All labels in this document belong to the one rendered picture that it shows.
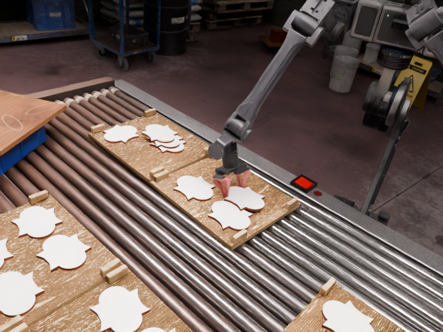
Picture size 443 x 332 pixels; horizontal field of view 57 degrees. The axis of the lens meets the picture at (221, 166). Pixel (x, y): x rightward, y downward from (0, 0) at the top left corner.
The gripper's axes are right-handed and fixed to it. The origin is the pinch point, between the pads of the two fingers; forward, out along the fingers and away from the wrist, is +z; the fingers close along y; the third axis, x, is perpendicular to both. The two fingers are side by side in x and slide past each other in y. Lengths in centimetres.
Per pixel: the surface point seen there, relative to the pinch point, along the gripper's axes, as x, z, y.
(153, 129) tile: 44.6, -19.4, 2.3
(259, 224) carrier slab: -14.3, 7.7, -4.9
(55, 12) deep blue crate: 426, -113, 158
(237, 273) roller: -21.4, 13.3, -24.6
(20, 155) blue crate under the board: 60, -21, -47
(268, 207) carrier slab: -11.1, 5.9, 4.5
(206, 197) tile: 4.0, -0.4, -9.9
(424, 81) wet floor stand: 63, 16, 376
